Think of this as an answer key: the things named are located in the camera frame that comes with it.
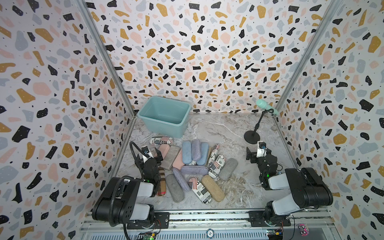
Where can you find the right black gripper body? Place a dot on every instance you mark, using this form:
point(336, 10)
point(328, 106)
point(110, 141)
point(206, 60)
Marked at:
point(262, 163)

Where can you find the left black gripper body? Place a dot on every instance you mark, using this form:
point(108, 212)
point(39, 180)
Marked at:
point(150, 161)

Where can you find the light blue felt case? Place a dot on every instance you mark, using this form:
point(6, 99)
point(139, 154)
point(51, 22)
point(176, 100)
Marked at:
point(205, 151)
point(187, 152)

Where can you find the lavender felt case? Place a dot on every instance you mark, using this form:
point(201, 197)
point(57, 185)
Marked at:
point(196, 151)

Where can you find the teal plastic storage box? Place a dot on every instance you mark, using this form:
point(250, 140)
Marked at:
point(165, 116)

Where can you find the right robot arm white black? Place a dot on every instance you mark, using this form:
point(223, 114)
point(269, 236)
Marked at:
point(307, 189)

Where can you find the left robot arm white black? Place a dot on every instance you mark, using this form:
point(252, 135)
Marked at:
point(118, 204)

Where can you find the pink glasses case left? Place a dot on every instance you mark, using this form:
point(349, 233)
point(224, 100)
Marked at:
point(164, 149)

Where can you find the pink glasses case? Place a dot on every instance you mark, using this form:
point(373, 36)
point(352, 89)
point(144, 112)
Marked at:
point(178, 162)
point(164, 149)

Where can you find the grey-beige glasses case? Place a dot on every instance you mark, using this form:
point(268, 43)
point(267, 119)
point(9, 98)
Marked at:
point(167, 162)

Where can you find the plaid tartan glasses case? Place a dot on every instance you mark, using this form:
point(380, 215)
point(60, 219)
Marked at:
point(162, 184)

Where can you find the pink glasses case middle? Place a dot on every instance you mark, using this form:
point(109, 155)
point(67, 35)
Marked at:
point(178, 162)

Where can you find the newspaper flag case far left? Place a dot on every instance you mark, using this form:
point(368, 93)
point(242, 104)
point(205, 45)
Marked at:
point(161, 140)

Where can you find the newspaper flag case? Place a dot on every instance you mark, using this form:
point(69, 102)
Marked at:
point(161, 140)
point(216, 167)
point(200, 190)
point(217, 146)

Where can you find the purple felt case diagonal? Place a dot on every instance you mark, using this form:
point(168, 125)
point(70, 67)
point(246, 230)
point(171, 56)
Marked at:
point(181, 180)

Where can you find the green microphone on black stand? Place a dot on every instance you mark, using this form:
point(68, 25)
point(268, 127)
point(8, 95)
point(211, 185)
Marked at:
point(252, 137)

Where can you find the grey felt case right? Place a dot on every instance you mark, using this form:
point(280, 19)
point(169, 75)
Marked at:
point(228, 168)

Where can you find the grey felt case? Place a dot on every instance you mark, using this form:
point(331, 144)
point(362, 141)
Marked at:
point(175, 188)
point(228, 168)

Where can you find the grey felt case front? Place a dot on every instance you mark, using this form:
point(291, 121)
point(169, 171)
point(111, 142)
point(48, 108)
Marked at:
point(175, 188)

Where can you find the purple felt case horizontal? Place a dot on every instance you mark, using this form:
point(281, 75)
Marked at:
point(194, 170)

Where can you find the newspaper flag case front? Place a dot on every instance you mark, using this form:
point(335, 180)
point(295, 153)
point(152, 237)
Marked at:
point(200, 190)

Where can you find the newspaper flag case middle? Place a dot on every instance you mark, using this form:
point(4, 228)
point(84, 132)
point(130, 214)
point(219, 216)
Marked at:
point(216, 167)

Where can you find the newspaper flag case upper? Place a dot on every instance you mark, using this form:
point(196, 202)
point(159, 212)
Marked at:
point(217, 146)

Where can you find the tan felt case front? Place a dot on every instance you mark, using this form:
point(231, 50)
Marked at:
point(213, 188)

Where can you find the tan case behind blue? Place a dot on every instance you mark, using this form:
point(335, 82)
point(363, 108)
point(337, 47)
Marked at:
point(209, 154)

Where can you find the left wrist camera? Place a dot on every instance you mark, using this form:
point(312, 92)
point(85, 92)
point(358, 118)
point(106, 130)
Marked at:
point(147, 154)

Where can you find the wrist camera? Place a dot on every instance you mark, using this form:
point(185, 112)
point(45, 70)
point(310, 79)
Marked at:
point(262, 149)
point(147, 154)

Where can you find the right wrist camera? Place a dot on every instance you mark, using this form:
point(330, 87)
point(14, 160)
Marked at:
point(262, 149)

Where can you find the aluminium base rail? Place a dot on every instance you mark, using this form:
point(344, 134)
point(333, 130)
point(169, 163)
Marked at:
point(243, 224)

